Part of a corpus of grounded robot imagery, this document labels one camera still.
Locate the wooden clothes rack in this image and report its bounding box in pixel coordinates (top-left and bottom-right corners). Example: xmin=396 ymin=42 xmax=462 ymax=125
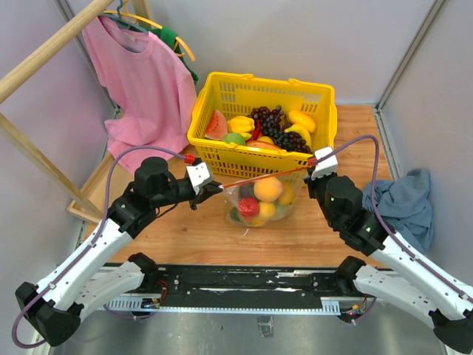
xmin=0 ymin=0 xmax=152 ymax=230

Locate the dark grapes bunch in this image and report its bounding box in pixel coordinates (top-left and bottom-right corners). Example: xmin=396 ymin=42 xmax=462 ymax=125
xmin=247 ymin=106 xmax=312 ymax=154

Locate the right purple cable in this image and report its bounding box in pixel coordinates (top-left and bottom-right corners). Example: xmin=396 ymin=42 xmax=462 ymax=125
xmin=332 ymin=135 xmax=473 ymax=300

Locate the yellow clothes hanger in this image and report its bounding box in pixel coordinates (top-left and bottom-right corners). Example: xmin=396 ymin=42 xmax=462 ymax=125
xmin=103 ymin=1 xmax=196 ymax=61

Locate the yellow mango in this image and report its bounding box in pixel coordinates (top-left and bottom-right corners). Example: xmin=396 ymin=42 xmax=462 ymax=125
xmin=287 ymin=110 xmax=317 ymax=133

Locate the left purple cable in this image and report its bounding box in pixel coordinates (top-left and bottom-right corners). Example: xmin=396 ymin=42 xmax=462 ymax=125
xmin=10 ymin=145 xmax=188 ymax=349

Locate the red chili pepper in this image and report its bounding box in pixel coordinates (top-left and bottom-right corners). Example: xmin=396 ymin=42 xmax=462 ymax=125
xmin=251 ymin=120 xmax=262 ymax=141

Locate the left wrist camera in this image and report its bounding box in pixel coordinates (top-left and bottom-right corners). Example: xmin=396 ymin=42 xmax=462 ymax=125
xmin=184 ymin=154 xmax=214 ymax=195

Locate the blue cloth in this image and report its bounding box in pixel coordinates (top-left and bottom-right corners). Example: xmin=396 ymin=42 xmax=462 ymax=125
xmin=362 ymin=169 xmax=434 ymax=254

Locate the purple cable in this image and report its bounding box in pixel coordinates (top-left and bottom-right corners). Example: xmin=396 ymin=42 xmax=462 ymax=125
xmin=10 ymin=145 xmax=188 ymax=349
xmin=332 ymin=135 xmax=473 ymax=300

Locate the dark red apple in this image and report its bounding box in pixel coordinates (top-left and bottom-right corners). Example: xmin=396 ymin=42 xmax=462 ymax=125
xmin=238 ymin=183 xmax=255 ymax=200

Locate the clear zip top bag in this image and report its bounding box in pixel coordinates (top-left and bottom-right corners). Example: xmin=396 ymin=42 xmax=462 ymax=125
xmin=223 ymin=167 xmax=307 ymax=228

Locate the watermelon slice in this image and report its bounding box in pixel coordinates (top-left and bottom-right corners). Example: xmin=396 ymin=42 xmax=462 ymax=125
xmin=204 ymin=109 xmax=228 ymax=141

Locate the peach fruit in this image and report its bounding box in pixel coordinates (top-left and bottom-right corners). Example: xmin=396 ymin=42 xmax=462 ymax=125
xmin=258 ymin=201 xmax=276 ymax=220
xmin=253 ymin=177 xmax=284 ymax=203

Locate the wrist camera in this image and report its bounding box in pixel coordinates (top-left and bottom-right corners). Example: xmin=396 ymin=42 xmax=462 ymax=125
xmin=184 ymin=154 xmax=214 ymax=195
xmin=308 ymin=146 xmax=338 ymax=180

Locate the red bell pepper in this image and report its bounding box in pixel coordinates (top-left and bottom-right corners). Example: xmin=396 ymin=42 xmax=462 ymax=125
xmin=238 ymin=197 xmax=259 ymax=217

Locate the yellow banana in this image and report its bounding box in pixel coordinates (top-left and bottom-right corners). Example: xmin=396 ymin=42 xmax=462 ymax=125
xmin=285 ymin=124 xmax=312 ymax=146

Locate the teal clothes hanger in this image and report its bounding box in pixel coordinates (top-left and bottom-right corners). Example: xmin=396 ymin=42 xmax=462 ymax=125
xmin=98 ymin=0 xmax=151 ymax=36

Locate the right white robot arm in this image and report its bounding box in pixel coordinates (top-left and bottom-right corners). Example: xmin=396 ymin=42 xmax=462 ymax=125
xmin=304 ymin=168 xmax=472 ymax=354

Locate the pink t-shirt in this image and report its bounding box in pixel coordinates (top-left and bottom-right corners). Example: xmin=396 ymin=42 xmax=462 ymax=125
xmin=82 ymin=16 xmax=197 ymax=173

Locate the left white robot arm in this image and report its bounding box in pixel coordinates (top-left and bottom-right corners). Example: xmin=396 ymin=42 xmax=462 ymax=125
xmin=12 ymin=156 xmax=223 ymax=348

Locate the yellow lemon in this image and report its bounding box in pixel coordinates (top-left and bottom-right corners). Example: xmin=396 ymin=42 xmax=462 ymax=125
xmin=277 ymin=182 xmax=297 ymax=206

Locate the green orange mango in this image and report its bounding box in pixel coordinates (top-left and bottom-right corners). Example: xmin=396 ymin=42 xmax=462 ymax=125
xmin=228 ymin=207 xmax=267 ymax=227

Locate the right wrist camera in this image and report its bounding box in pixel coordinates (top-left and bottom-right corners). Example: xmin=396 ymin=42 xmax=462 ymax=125
xmin=308 ymin=146 xmax=338 ymax=180

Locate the green guava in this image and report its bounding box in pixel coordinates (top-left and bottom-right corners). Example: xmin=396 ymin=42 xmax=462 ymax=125
xmin=221 ymin=132 xmax=246 ymax=146

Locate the green garment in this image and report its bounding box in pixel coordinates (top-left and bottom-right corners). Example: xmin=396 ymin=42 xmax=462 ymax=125
xmin=151 ymin=27 xmax=199 ymax=84

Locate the apple slice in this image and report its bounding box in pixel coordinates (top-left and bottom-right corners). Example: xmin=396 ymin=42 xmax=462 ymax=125
xmin=246 ymin=140 xmax=281 ymax=151

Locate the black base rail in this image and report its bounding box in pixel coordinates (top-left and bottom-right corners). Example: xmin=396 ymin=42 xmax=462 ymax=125
xmin=129 ymin=265 xmax=364 ymax=311

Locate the yellow bell pepper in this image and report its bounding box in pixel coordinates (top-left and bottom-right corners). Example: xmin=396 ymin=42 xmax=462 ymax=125
xmin=228 ymin=115 xmax=255 ymax=133

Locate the yellow plastic basket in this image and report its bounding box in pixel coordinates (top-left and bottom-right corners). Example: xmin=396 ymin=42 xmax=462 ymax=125
xmin=188 ymin=72 xmax=338 ymax=178

